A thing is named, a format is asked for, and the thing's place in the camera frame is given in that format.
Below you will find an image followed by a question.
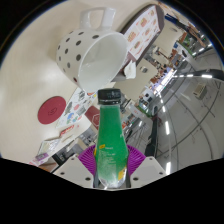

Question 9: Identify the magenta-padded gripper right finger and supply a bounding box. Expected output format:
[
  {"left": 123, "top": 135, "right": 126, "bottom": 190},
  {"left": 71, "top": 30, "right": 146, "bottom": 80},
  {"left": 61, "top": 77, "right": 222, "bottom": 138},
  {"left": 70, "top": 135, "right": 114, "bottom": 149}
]
[{"left": 123, "top": 143, "right": 167, "bottom": 190}]

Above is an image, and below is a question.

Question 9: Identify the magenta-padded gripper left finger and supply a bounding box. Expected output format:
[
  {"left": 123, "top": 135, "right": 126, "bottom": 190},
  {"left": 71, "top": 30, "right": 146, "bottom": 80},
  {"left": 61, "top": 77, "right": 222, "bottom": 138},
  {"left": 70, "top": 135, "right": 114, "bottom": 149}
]
[{"left": 53, "top": 144, "right": 100, "bottom": 189}]

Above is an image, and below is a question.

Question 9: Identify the green drink bottle black cap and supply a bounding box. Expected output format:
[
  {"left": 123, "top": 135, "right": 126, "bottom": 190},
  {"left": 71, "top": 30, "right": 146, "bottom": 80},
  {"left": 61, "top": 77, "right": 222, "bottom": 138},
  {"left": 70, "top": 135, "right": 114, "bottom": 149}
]
[{"left": 93, "top": 88, "right": 130, "bottom": 191}]

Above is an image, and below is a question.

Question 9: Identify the small printed leaflet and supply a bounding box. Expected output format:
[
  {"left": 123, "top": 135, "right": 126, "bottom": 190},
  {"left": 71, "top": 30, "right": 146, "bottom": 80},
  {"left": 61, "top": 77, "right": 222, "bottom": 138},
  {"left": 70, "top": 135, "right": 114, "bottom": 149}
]
[{"left": 29, "top": 137, "right": 63, "bottom": 167}]

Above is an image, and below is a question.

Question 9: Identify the red-and-white paper card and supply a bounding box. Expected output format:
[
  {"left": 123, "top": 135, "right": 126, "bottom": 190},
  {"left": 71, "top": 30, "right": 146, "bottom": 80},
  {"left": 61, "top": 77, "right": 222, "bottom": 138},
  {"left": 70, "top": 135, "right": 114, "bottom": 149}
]
[{"left": 59, "top": 124, "right": 76, "bottom": 138}]

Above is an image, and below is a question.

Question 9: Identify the sticker sheet with pictures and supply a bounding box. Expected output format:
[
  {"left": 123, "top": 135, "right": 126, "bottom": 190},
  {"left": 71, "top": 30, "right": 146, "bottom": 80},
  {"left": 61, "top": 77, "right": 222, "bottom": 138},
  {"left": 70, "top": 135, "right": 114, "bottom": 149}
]
[{"left": 55, "top": 87, "right": 98, "bottom": 130}]

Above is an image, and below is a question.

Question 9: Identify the round red coaster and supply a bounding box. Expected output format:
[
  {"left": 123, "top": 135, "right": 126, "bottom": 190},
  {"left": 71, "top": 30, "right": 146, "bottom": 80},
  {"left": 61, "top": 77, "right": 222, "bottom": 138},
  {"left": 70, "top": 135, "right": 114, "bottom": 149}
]
[{"left": 37, "top": 95, "right": 67, "bottom": 126}]

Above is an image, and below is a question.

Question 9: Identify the crumpled white tissue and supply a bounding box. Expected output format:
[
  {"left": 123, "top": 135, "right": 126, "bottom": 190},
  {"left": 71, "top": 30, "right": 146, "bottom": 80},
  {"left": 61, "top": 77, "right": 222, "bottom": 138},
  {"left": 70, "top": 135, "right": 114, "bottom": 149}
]
[{"left": 122, "top": 59, "right": 138, "bottom": 80}]

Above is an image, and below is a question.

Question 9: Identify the white polka-dot mug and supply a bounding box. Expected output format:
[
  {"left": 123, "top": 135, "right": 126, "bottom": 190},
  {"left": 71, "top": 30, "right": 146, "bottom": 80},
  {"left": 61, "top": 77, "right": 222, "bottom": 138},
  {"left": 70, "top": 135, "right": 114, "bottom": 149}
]
[{"left": 55, "top": 7, "right": 129, "bottom": 94}]

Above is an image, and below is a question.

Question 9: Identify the menu stand with food pictures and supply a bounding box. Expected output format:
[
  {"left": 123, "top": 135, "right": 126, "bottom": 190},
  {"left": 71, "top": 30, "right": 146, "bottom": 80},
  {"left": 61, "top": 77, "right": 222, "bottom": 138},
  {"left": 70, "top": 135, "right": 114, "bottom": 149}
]
[{"left": 120, "top": 4, "right": 166, "bottom": 68}]

